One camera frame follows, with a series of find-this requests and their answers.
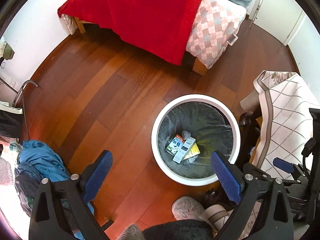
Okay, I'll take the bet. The white round trash bin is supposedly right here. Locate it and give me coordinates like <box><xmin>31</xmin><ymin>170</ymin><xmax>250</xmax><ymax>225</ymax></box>
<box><xmin>151</xmin><ymin>94</ymin><xmax>241</xmax><ymax>186</ymax></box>

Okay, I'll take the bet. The yellow packet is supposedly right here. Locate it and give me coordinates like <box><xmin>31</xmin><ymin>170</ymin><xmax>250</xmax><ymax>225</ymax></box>
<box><xmin>183</xmin><ymin>143</ymin><xmax>201</xmax><ymax>160</ymax></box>

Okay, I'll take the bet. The black bin liner bag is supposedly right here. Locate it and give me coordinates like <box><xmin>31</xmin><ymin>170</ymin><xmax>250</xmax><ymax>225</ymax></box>
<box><xmin>157</xmin><ymin>101</ymin><xmax>233</xmax><ymax>179</ymax></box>

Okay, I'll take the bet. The grey fuzzy slipper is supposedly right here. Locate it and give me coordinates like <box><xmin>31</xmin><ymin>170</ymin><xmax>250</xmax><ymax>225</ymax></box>
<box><xmin>171</xmin><ymin>196</ymin><xmax>204</xmax><ymax>220</ymax></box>

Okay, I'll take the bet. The white blue small box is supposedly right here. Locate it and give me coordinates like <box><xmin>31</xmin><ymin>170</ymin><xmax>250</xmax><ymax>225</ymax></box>
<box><xmin>173</xmin><ymin>137</ymin><xmax>196</xmax><ymax>164</ymax></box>

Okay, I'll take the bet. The blue jacket pile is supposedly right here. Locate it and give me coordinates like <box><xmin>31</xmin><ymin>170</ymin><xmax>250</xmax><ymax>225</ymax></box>
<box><xmin>15</xmin><ymin>140</ymin><xmax>70</xmax><ymax>216</ymax></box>

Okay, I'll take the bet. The white dotted tablecloth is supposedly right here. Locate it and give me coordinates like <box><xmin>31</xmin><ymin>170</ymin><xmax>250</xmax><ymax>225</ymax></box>
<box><xmin>240</xmin><ymin>70</ymin><xmax>319</xmax><ymax>179</ymax></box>

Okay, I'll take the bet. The green white milk carton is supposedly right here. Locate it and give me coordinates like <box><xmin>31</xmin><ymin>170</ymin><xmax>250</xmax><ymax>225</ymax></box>
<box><xmin>165</xmin><ymin>134</ymin><xmax>185</xmax><ymax>156</ymax></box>

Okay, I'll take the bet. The white door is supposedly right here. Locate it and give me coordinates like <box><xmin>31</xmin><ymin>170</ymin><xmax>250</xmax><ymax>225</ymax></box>
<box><xmin>249</xmin><ymin>0</ymin><xmax>306</xmax><ymax>46</ymax></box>

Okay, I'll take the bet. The pink checkered mattress sheet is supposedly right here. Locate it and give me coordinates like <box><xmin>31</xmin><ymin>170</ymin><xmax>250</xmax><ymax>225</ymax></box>
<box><xmin>185</xmin><ymin>0</ymin><xmax>246</xmax><ymax>69</ymax></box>

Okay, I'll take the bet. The red blanket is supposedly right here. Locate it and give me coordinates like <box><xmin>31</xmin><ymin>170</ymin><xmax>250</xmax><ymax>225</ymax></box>
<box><xmin>57</xmin><ymin>0</ymin><xmax>202</xmax><ymax>65</ymax></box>

